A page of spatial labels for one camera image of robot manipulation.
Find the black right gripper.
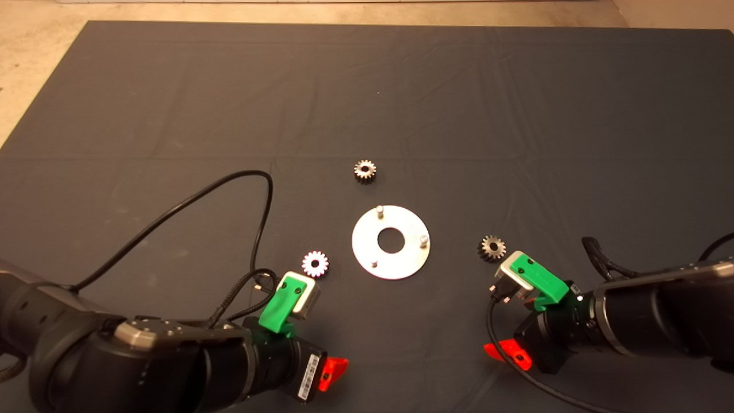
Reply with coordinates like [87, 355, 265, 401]
[483, 293, 596, 375]

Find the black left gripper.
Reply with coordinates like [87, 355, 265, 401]
[245, 320, 349, 405]

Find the small steel planetary gear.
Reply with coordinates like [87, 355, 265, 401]
[353, 159, 377, 185]
[302, 251, 330, 279]
[477, 235, 506, 263]

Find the round metal carrier plate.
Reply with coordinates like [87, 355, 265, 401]
[352, 205, 431, 280]

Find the dark grey table cloth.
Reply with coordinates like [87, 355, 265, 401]
[0, 21, 734, 413]

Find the black right camera cable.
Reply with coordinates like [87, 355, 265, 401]
[486, 232, 734, 413]

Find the black camera cable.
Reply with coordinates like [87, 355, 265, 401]
[486, 232, 734, 413]
[69, 170, 274, 290]

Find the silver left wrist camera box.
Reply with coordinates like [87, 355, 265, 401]
[277, 271, 322, 320]

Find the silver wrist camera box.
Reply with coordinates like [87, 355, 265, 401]
[494, 251, 537, 302]
[277, 271, 322, 320]

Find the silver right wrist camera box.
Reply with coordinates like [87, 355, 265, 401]
[494, 251, 537, 302]

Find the green right camera mount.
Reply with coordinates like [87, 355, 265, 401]
[510, 255, 570, 305]

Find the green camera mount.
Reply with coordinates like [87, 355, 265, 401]
[258, 274, 304, 335]
[510, 255, 570, 305]

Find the green left camera mount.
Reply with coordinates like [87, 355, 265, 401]
[258, 274, 304, 335]

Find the braided left gripper cable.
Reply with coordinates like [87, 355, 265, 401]
[208, 268, 282, 329]

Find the braided gripper cable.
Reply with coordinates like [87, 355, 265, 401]
[582, 236, 631, 282]
[208, 268, 282, 329]

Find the braided right gripper cable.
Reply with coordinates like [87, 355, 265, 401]
[582, 236, 631, 282]

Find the black left camera cable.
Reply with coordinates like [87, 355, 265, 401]
[69, 170, 274, 290]

